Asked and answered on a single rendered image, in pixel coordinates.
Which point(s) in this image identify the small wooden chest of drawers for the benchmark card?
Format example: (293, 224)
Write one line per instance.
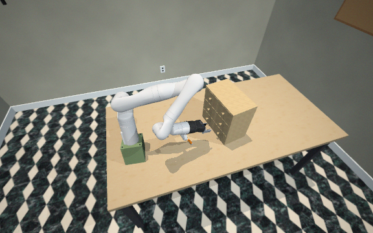
(240, 106)

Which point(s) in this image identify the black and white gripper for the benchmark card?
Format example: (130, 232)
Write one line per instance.
(192, 127)

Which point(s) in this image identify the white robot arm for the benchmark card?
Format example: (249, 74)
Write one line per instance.
(123, 104)

